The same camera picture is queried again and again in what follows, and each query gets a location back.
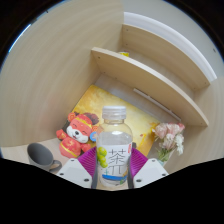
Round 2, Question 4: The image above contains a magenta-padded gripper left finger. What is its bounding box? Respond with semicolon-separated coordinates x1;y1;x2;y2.
55;146;99;190

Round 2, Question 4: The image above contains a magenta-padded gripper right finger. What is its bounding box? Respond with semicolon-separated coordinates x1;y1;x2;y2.
127;146;169;189

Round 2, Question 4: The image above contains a clear plastic drink bottle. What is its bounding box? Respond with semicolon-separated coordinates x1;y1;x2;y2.
95;105;134;189

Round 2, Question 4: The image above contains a red plush mascot toy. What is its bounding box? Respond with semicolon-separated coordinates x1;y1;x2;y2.
55;111;100;159

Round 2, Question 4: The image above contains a yellow poppy flower painting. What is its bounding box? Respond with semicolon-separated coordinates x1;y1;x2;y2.
68;84;161;158

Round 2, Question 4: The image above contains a pink and white flower bouquet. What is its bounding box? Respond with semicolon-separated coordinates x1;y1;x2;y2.
152;122;186;163

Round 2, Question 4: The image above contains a grey ceramic mug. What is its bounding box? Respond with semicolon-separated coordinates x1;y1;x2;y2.
26;142;63;173

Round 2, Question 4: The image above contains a light wooden shelf unit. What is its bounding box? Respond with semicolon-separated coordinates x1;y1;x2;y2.
0;0;224;174

